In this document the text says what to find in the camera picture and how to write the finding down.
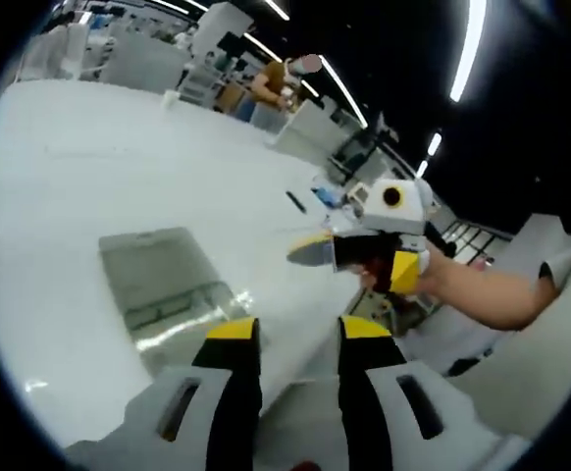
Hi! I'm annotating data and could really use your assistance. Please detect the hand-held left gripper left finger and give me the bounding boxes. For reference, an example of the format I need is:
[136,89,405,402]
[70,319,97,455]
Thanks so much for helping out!
[63,316,263,471]

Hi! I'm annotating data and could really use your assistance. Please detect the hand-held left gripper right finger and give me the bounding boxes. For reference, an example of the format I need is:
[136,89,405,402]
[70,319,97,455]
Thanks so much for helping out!
[337,315,528,471]

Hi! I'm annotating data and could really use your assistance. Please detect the clear plastic guide fixture box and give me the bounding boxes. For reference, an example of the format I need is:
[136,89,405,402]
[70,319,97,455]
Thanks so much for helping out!
[97,226,253,380]

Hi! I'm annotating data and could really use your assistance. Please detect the small white box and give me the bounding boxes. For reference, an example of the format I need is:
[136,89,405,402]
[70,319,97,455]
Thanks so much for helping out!
[347,181,373,205]

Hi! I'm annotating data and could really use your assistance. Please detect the blue packet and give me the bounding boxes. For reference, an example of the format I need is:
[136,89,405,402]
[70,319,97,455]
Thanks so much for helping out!
[313,184,341,206]

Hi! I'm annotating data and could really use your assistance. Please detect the black pen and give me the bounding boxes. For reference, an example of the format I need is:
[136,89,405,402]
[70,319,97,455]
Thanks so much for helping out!
[285,189,308,215]

